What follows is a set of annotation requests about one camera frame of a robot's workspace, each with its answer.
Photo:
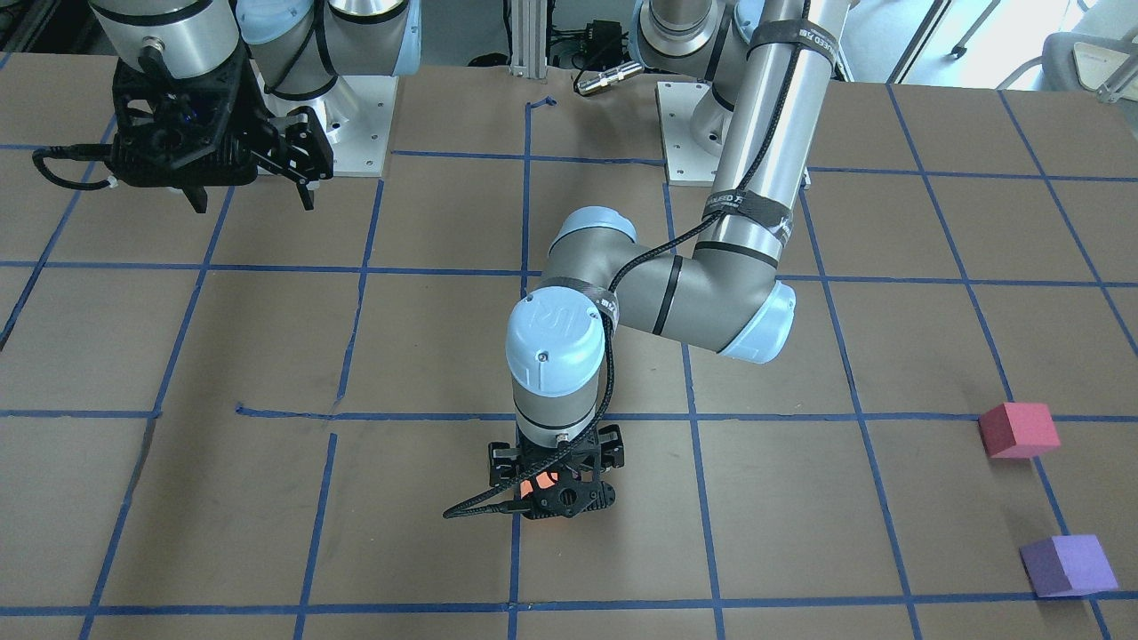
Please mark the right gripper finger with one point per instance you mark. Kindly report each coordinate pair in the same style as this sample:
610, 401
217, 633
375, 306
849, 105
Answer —
197, 197
306, 188

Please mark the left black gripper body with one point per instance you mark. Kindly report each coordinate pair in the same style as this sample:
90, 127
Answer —
610, 453

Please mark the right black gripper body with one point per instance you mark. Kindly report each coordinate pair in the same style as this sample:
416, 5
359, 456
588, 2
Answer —
251, 116

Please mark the orange foam cube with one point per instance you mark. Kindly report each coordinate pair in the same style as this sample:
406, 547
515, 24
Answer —
543, 481

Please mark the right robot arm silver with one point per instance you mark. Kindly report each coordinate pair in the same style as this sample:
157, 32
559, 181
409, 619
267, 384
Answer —
298, 49

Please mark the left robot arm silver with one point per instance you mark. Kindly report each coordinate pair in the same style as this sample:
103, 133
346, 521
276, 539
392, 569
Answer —
768, 65

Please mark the silver metal connector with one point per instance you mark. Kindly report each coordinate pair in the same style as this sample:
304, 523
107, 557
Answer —
607, 79

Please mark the pink foam cube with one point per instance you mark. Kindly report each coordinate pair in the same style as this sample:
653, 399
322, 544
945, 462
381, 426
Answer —
1018, 430

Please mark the purple foam cube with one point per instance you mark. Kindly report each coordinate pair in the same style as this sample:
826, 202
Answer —
1068, 565

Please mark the aluminium frame post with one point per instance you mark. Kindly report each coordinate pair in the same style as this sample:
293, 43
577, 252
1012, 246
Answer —
528, 39

